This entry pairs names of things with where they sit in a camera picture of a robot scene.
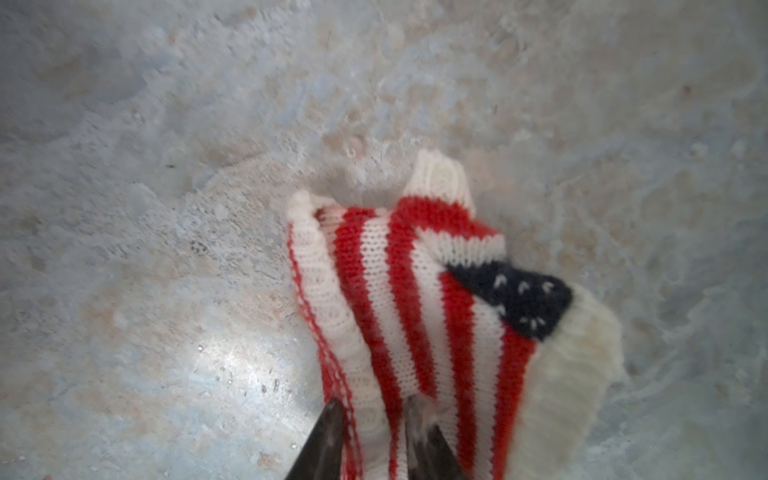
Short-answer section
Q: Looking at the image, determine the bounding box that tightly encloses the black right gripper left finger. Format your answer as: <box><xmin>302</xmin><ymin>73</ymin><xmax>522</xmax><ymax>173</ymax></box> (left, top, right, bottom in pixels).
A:
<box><xmin>285</xmin><ymin>398</ymin><xmax>345</xmax><ymax>480</ymax></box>

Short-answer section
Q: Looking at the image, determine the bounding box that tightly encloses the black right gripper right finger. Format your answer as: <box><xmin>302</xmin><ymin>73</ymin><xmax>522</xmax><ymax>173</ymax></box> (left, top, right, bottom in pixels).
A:
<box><xmin>405</xmin><ymin>398</ymin><xmax>465</xmax><ymax>480</ymax></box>

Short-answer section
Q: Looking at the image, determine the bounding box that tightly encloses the red white striped knit sweater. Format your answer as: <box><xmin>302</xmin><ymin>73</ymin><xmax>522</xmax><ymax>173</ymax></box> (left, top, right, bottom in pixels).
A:
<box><xmin>287</xmin><ymin>150</ymin><xmax>623</xmax><ymax>479</ymax></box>

